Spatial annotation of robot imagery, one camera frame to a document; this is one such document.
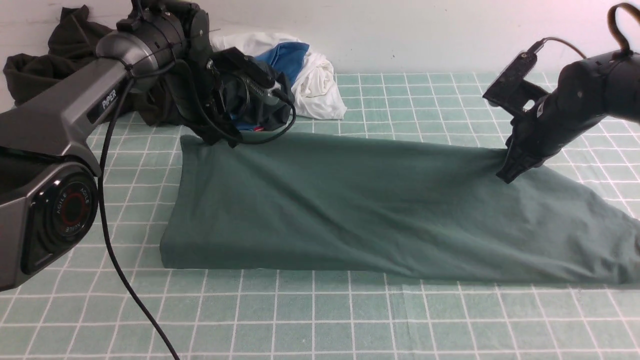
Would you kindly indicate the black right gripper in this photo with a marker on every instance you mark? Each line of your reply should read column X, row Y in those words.
column 577, row 104

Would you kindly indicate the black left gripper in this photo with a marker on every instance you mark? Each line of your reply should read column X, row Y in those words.
column 195, row 84

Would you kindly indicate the green long-sleeve top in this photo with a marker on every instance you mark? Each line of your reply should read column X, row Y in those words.
column 317, row 202

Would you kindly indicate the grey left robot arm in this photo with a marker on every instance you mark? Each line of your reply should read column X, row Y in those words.
column 49, row 194

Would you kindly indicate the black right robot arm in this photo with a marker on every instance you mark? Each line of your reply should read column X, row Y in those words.
column 623, row 93

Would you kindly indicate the blue crumpled garment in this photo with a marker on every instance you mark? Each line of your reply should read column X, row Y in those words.
column 284, row 62

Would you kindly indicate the white crumpled garment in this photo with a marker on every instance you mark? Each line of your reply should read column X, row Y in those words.
column 315, row 88

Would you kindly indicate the dark olive crumpled garment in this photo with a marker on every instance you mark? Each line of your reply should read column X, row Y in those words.
column 71, row 46

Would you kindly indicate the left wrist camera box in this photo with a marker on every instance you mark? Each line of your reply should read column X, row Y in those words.
column 265, row 88

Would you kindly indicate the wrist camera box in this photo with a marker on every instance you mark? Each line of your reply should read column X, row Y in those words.
column 265, row 88
column 510, row 91

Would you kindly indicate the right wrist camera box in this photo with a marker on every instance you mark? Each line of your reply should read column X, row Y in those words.
column 510, row 91

